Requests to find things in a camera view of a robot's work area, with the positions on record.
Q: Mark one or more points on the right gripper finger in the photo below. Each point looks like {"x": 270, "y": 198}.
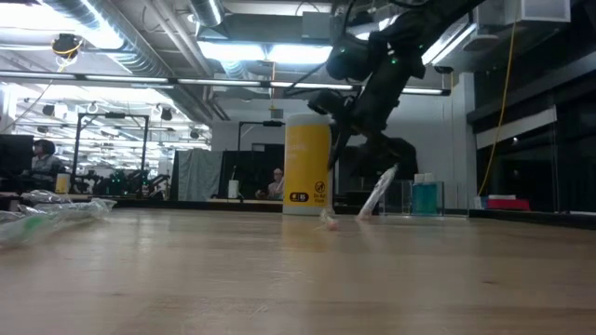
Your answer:
{"x": 388, "y": 153}
{"x": 339, "y": 149}

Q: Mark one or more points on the white stick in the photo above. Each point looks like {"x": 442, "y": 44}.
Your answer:
{"x": 377, "y": 193}

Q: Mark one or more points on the blue toothpaste tube white cap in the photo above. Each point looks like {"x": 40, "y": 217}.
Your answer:
{"x": 431, "y": 200}
{"x": 418, "y": 200}

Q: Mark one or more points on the clear plastic bag pile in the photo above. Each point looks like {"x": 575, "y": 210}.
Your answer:
{"x": 84, "y": 209}

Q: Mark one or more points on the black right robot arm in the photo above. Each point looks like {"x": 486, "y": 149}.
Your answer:
{"x": 442, "y": 18}

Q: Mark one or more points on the yellow wipes canister white lid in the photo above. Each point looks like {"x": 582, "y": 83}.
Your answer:
{"x": 307, "y": 163}

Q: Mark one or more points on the clear acrylic holder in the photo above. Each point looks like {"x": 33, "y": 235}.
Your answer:
{"x": 400, "y": 200}

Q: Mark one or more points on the black lamp stand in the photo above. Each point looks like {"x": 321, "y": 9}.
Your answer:
{"x": 272, "y": 123}

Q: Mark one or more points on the person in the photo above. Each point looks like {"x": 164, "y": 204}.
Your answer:
{"x": 275, "y": 186}
{"x": 45, "y": 165}

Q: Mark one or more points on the grey ceiling box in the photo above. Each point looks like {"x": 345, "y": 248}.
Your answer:
{"x": 316, "y": 25}

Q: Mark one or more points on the small white canister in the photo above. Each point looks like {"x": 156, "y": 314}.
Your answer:
{"x": 233, "y": 190}

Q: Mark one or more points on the red box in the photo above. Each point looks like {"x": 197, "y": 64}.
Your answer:
{"x": 507, "y": 205}

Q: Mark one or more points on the long ceiling light bar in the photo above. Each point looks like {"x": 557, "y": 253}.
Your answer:
{"x": 223, "y": 82}

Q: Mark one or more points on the grey curtain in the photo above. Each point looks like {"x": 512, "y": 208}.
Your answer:
{"x": 198, "y": 174}

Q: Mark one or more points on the white ceiling vent unit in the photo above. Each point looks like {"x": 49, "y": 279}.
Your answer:
{"x": 535, "y": 11}

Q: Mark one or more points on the small yellow canister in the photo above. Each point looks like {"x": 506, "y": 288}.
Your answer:
{"x": 62, "y": 183}

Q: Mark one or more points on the black monitor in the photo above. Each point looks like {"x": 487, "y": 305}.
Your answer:
{"x": 16, "y": 156}

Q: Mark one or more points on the black security camera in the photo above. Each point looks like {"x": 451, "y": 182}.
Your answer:
{"x": 443, "y": 70}

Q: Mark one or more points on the round silver duct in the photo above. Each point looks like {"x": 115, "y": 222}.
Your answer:
{"x": 207, "y": 11}

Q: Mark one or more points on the silver ventilation duct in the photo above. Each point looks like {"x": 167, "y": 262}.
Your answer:
{"x": 153, "y": 65}

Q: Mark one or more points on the black gantry frame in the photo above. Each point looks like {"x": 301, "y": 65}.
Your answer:
{"x": 112, "y": 115}

